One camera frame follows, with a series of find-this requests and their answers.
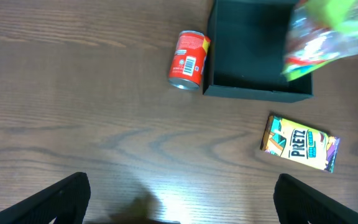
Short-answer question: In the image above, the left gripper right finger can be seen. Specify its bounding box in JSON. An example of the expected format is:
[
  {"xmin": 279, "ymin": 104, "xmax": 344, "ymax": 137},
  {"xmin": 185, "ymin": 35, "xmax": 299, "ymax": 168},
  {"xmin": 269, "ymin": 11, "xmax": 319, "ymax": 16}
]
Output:
[{"xmin": 273, "ymin": 174, "xmax": 358, "ymax": 224}]

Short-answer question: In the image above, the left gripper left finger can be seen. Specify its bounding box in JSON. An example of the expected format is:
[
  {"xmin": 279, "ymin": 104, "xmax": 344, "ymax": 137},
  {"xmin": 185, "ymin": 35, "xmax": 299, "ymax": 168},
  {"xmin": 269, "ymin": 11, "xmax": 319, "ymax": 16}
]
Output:
[{"xmin": 0, "ymin": 172, "xmax": 91, "ymax": 224}]

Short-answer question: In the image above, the Pretz snack box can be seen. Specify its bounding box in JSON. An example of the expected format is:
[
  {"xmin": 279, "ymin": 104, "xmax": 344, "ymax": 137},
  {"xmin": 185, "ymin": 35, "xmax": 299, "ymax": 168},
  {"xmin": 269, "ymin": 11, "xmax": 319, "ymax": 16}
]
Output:
[{"xmin": 261, "ymin": 115, "xmax": 340, "ymax": 173}]

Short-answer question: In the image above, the black gift box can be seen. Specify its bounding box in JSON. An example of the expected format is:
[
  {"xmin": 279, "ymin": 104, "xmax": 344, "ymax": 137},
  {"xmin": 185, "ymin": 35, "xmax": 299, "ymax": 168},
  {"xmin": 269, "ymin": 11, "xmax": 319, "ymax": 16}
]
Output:
[{"xmin": 203, "ymin": 0, "xmax": 313, "ymax": 103}]

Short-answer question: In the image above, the red snack can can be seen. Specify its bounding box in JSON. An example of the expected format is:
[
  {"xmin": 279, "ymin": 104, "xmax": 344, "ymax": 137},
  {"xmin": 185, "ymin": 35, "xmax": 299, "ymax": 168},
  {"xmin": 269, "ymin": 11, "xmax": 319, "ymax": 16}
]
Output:
[{"xmin": 168, "ymin": 30, "xmax": 211, "ymax": 90}]

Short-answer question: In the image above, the Haribo gummy bag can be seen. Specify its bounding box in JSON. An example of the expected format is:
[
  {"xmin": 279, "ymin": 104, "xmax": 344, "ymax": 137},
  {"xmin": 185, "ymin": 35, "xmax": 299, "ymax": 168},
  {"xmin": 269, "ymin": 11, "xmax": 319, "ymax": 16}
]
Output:
[{"xmin": 282, "ymin": 0, "xmax": 358, "ymax": 82}]

